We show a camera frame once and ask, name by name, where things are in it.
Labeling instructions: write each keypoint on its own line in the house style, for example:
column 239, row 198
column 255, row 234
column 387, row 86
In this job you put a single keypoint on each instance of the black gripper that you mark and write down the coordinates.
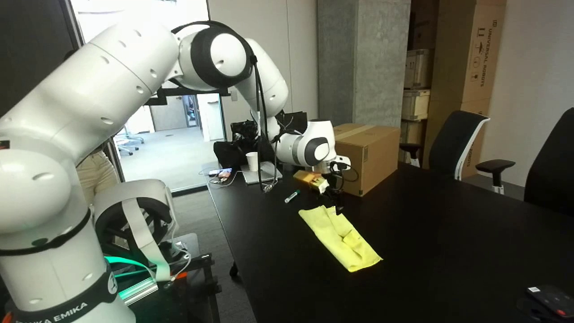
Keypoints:
column 337, row 180

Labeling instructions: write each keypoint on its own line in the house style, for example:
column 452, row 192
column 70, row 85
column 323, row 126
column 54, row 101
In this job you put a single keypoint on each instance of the yellow rag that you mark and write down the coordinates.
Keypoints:
column 341, row 239

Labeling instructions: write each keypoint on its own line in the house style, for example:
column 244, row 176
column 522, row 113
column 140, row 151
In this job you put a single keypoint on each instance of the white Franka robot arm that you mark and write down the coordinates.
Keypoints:
column 72, row 119

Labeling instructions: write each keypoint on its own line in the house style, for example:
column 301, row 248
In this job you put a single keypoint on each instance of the brown cardboard box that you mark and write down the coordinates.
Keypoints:
column 373, row 155

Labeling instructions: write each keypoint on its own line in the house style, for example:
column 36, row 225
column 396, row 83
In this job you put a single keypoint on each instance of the white paper cup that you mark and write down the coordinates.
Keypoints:
column 251, row 162

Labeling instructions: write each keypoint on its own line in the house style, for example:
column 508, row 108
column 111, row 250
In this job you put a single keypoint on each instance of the small cardboard shelf box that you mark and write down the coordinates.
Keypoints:
column 416, row 68
column 413, row 133
column 416, row 104

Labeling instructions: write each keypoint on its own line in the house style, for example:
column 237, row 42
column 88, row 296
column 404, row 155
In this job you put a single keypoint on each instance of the black box device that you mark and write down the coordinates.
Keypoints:
column 230, row 153

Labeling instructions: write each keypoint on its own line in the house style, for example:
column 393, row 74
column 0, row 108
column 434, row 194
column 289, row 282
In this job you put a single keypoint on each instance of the black tripod with orange clamp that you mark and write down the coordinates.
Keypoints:
column 206, row 266

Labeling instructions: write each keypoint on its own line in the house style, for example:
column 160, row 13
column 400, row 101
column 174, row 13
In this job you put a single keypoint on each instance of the tall dark cardboard panel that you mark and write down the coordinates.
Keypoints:
column 445, row 77

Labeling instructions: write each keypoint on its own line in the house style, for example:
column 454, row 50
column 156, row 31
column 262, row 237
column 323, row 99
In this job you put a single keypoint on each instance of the tall light printed cardboard box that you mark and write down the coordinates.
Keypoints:
column 484, row 59

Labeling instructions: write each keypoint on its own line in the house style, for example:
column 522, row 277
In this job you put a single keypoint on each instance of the large black office chair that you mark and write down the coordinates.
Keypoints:
column 552, row 167

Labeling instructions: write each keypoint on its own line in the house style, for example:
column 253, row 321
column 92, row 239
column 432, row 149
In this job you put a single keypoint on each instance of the teal green bar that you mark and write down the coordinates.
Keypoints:
column 127, row 266

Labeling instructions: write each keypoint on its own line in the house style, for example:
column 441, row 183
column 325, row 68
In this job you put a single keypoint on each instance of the black remote with red button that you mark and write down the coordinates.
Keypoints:
column 549, row 298

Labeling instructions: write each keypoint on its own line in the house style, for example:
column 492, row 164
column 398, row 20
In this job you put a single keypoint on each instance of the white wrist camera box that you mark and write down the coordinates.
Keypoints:
column 341, row 162

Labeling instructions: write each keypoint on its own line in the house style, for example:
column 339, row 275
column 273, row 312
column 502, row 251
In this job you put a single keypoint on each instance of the black chair white frame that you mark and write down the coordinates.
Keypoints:
column 457, row 144
column 136, row 221

